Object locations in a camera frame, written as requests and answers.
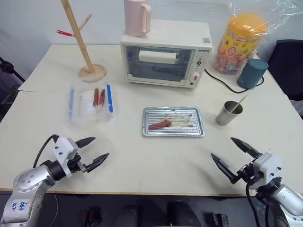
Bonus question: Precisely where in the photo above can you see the clear plastic bag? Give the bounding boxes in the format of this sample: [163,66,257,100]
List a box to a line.
[213,0,303,77]

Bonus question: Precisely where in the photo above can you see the black tripod stand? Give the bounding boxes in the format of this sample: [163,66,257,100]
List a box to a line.
[0,56,26,124]

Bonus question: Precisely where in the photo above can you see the thin grey rod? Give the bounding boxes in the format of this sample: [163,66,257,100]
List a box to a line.
[230,94,249,114]

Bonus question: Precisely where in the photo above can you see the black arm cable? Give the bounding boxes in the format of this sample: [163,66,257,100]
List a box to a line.
[245,181,261,227]
[33,134,60,169]

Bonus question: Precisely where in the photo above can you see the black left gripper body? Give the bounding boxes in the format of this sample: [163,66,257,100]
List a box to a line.
[68,155,88,173]

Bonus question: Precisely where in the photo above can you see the black chair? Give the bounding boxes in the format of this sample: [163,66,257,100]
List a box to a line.
[271,39,303,103]

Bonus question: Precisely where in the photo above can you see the clear container with blue clips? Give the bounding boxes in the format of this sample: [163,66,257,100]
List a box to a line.
[68,79,119,125]

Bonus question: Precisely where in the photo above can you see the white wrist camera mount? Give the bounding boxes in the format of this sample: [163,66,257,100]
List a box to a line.
[52,137,79,177]
[252,152,284,184]

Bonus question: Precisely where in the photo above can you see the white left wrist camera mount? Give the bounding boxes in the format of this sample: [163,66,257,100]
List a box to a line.
[52,137,79,177]

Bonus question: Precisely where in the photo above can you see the metal baking tray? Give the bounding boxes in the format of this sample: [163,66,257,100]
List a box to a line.
[142,106,205,139]

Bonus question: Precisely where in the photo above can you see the white toaster oven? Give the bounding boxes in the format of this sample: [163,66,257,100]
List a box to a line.
[119,19,212,90]

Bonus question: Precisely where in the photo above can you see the wooden mug tree stand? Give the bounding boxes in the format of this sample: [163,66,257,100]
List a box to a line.
[60,0,107,83]

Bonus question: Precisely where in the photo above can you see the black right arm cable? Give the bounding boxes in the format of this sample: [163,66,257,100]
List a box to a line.
[245,181,261,227]

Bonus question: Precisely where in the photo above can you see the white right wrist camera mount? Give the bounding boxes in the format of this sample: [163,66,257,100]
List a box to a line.
[252,152,284,184]

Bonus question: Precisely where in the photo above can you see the red stick on mug tree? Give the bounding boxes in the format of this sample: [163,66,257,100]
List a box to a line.
[55,29,75,37]

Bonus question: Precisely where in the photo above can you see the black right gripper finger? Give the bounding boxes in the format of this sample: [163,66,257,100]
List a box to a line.
[230,137,262,159]
[210,153,238,184]

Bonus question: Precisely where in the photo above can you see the pink plastic pitcher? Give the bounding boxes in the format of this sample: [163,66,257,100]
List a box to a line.
[124,0,152,37]

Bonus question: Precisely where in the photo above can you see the teal plastic cup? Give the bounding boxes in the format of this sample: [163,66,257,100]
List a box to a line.
[236,58,269,90]

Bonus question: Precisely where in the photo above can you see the red sausage on skewer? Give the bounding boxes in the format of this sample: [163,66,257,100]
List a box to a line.
[98,88,107,114]
[93,87,100,114]

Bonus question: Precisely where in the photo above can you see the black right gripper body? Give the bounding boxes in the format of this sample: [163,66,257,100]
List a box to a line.
[233,161,265,188]

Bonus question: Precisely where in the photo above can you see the candy jar with yellow lid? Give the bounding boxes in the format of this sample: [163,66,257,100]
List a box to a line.
[211,13,269,77]

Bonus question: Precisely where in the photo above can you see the stainless steel cup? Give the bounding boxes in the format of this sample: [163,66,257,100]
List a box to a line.
[215,100,244,126]

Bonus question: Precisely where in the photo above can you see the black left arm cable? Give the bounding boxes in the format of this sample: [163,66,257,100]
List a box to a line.
[33,134,60,169]

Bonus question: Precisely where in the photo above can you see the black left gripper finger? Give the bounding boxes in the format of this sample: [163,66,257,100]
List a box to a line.
[85,152,110,173]
[75,137,96,148]

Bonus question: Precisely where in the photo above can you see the black oven power cable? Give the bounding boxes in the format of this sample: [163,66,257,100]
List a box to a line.
[204,68,265,94]

